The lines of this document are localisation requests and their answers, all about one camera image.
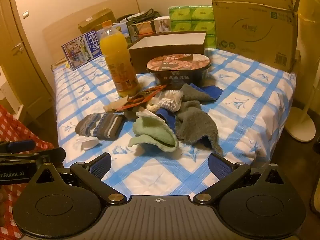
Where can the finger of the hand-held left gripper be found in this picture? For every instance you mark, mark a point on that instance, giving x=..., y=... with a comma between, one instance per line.
x=45, y=155
x=20, y=145

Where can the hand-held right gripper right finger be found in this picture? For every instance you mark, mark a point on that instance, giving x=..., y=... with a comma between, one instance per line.
x=220, y=167

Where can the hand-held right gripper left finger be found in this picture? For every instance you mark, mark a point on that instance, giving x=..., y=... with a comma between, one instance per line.
x=100, y=166

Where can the striped knit sock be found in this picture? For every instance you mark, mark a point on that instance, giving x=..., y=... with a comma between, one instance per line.
x=105, y=127

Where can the grey and blue cloth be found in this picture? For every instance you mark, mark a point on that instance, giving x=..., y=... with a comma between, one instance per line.
x=195, y=125
x=192, y=92

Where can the red snack packet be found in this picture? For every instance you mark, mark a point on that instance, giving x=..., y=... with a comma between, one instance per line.
x=150, y=91
x=132, y=103

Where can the red checked cloth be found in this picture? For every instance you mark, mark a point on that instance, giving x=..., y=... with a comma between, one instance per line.
x=15, y=130

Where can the crumpled white tissue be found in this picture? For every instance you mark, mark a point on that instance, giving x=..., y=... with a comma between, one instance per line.
x=87, y=143

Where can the blue checked bed sheet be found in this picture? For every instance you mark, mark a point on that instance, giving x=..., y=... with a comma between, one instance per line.
x=237, y=110

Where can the beige crumpled wrapper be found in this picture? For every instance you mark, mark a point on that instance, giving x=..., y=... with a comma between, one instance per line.
x=115, y=105

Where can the green towel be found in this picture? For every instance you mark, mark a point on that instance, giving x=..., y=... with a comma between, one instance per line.
x=155, y=135

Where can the cotton swab bag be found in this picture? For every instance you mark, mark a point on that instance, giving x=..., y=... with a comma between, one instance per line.
x=167, y=101

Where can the instant noodle bowl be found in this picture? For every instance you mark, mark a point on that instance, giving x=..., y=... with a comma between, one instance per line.
x=175, y=77

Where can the blue printed flat carton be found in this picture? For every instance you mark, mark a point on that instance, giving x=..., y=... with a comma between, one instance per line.
x=80, y=50

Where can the orange juice bottle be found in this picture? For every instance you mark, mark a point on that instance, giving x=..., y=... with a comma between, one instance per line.
x=117, y=55

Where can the wooden headboard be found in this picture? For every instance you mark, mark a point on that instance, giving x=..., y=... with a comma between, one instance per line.
x=65, y=27

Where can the large cardboard box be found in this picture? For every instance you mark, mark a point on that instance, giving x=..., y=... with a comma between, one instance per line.
x=250, y=30

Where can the small brown cardboard box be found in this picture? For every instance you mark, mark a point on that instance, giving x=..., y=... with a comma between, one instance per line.
x=97, y=20

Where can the orange printed box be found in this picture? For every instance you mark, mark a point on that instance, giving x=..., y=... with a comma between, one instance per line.
x=143, y=28

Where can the green tissue multipack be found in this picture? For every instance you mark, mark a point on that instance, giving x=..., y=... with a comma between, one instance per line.
x=190, y=17

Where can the white photo box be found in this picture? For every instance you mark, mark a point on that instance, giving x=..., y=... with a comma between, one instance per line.
x=162, y=24

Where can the black bag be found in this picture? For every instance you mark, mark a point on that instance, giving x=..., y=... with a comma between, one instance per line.
x=140, y=15

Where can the white wall switch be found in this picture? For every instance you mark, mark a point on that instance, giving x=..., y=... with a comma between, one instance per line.
x=25, y=14

